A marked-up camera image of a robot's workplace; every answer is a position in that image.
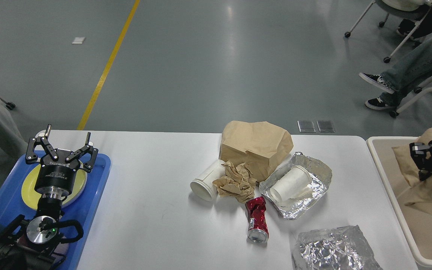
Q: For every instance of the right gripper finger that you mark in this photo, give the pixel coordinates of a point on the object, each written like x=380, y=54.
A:
x=424, y=174
x=418, y=152

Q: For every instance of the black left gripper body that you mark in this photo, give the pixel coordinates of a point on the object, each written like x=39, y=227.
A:
x=61, y=174

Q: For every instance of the yellow plastic plate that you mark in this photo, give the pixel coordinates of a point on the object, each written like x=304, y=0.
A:
x=29, y=195

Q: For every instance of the aluminium foil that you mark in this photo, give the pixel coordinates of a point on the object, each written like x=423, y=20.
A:
x=342, y=248

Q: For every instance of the white paper cup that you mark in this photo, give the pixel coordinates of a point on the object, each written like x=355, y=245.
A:
x=203, y=186
x=293, y=184

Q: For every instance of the aluminium foil tray sheet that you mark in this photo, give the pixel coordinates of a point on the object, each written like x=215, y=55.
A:
x=321, y=175

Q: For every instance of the large brown paper bag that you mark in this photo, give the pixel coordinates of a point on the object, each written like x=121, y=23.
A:
x=261, y=145

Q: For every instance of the pink mug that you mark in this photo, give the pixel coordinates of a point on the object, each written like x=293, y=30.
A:
x=60, y=249

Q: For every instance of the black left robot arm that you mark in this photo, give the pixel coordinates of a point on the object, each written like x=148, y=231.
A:
x=46, y=227

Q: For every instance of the pale green plate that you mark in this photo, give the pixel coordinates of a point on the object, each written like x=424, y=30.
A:
x=71, y=200

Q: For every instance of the beige plastic bin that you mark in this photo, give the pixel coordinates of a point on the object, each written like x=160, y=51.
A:
x=416, y=225

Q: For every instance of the standing person grey trousers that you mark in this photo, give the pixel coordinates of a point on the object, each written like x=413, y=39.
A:
x=11, y=140

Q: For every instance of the blue plastic tray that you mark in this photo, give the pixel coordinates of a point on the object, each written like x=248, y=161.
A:
x=83, y=208

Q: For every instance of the seated person in jeans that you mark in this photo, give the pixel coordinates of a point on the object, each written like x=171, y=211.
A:
x=400, y=79

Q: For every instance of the floor socket plate right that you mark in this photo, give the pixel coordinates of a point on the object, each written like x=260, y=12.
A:
x=326, y=126

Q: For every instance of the floor socket plate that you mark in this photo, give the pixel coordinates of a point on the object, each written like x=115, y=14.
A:
x=306, y=127
x=326, y=126

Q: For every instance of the floor socket plate left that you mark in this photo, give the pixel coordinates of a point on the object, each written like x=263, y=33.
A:
x=306, y=127

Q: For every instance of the white paper cup lying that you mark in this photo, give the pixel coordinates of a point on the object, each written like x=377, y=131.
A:
x=203, y=186

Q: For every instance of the crumpled brown paper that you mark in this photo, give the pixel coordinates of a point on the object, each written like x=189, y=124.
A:
x=237, y=182

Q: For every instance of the crushed red soda can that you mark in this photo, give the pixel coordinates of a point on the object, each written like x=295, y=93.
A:
x=257, y=230

